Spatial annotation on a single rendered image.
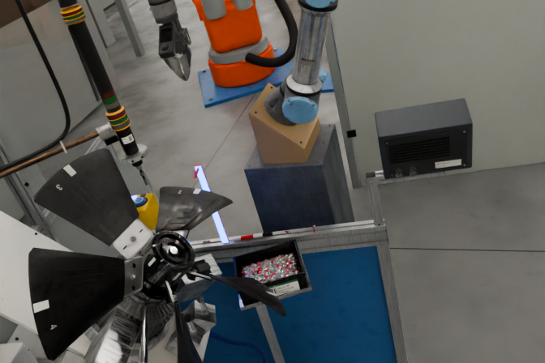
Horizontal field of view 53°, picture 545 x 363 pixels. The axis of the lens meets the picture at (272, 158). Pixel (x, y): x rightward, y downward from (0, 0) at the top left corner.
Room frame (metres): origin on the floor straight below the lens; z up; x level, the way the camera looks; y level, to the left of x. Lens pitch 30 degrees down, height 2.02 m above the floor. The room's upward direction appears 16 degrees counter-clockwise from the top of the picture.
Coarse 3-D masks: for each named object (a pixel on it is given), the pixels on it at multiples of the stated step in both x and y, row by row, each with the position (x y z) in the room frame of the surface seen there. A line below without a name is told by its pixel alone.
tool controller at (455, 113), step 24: (384, 120) 1.37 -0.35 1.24; (408, 120) 1.34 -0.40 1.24; (432, 120) 1.31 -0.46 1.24; (456, 120) 1.28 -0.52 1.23; (384, 144) 1.31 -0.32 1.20; (408, 144) 1.30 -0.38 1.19; (432, 144) 1.29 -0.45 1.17; (456, 144) 1.28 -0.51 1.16; (384, 168) 1.35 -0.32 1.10; (408, 168) 1.33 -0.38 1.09; (432, 168) 1.32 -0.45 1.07; (456, 168) 1.31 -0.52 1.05
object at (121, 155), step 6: (102, 132) 1.14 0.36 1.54; (108, 132) 1.15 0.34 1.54; (102, 138) 1.14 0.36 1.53; (108, 138) 1.14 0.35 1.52; (114, 138) 1.14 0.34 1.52; (108, 144) 1.14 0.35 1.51; (114, 144) 1.15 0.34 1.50; (120, 144) 1.15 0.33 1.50; (138, 144) 1.20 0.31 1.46; (114, 150) 1.14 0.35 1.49; (120, 150) 1.15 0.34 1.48; (144, 150) 1.16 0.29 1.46; (120, 156) 1.15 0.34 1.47; (126, 156) 1.16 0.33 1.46; (132, 156) 1.15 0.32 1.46; (138, 156) 1.14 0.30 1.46; (144, 156) 1.15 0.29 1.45; (126, 162) 1.14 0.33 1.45; (132, 162) 1.13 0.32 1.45
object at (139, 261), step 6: (132, 258) 1.02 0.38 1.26; (138, 258) 1.03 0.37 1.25; (126, 264) 1.01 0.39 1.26; (132, 264) 1.02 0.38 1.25; (138, 264) 1.03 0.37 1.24; (126, 270) 1.00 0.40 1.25; (132, 270) 1.02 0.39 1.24; (138, 270) 1.03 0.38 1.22; (126, 276) 1.00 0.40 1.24; (138, 276) 1.02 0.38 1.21; (126, 282) 0.99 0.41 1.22; (132, 282) 1.01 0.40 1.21; (138, 282) 1.02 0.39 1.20; (126, 288) 0.99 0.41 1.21; (138, 288) 1.01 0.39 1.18; (126, 294) 0.99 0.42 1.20
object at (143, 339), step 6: (144, 306) 1.01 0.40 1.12; (144, 312) 1.00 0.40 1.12; (144, 318) 0.98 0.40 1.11; (144, 324) 0.96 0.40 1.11; (144, 330) 0.95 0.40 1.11; (144, 336) 0.93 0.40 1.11; (144, 342) 0.92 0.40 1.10; (144, 348) 0.90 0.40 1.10; (138, 354) 0.89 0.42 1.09; (144, 354) 0.89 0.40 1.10; (138, 360) 0.88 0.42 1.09; (144, 360) 0.87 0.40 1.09
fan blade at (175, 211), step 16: (160, 192) 1.41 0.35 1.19; (176, 192) 1.40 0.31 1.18; (192, 192) 1.39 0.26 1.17; (208, 192) 1.40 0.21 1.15; (160, 208) 1.33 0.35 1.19; (176, 208) 1.31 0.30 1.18; (192, 208) 1.29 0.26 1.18; (208, 208) 1.30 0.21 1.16; (160, 224) 1.25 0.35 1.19; (176, 224) 1.22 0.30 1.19; (192, 224) 1.21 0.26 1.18
